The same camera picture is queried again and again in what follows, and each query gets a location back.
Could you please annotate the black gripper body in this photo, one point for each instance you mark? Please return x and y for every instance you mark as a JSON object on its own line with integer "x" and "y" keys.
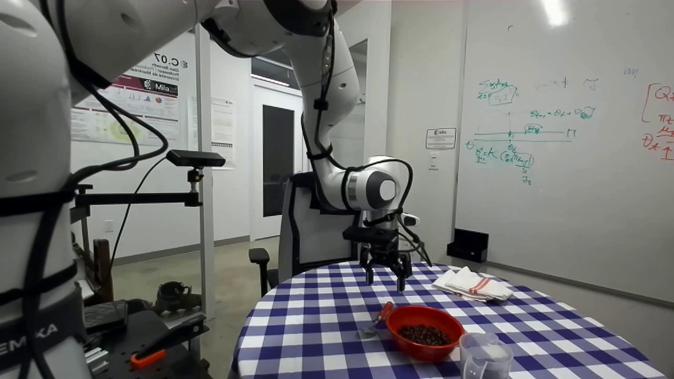
{"x": 379, "y": 245}

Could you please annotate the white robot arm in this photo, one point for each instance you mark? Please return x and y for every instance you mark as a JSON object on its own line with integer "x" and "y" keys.
{"x": 35, "y": 139}

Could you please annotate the red bowl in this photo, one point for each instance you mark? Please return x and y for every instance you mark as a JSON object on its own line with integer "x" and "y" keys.
{"x": 421, "y": 350}

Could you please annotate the coffee beans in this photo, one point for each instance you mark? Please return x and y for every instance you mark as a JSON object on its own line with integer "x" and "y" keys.
{"x": 425, "y": 336}

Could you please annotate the grey office chair black trim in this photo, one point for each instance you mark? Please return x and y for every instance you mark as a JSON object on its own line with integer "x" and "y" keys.
{"x": 312, "y": 233}

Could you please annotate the white red striped folded towel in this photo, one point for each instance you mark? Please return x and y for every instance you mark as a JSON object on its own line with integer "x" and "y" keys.
{"x": 472, "y": 283}

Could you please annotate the blue white checkered tablecloth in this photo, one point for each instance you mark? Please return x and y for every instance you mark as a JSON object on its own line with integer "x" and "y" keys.
{"x": 322, "y": 330}

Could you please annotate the clear plastic cup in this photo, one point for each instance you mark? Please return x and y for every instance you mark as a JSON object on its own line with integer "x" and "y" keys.
{"x": 486, "y": 358}

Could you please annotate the white door with dark window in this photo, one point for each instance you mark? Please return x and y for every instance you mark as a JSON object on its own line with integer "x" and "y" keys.
{"x": 279, "y": 160}

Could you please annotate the grey metal pole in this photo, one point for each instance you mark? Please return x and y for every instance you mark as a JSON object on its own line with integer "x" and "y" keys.
{"x": 204, "y": 245}

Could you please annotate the white paper notice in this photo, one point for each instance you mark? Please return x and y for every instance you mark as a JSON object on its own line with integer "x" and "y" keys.
{"x": 221, "y": 122}

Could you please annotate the black wall box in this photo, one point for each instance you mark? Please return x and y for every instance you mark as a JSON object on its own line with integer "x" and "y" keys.
{"x": 468, "y": 245}

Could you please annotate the small white wall sign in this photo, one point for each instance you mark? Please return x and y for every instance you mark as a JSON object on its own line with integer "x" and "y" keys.
{"x": 441, "y": 138}

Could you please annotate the black bar camera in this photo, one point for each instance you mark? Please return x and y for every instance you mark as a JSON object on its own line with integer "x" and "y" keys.
{"x": 197, "y": 158}

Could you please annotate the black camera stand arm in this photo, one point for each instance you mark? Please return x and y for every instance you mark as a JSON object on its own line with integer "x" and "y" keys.
{"x": 133, "y": 198}

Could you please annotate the wall poster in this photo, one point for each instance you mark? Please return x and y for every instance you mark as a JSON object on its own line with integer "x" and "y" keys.
{"x": 158, "y": 71}

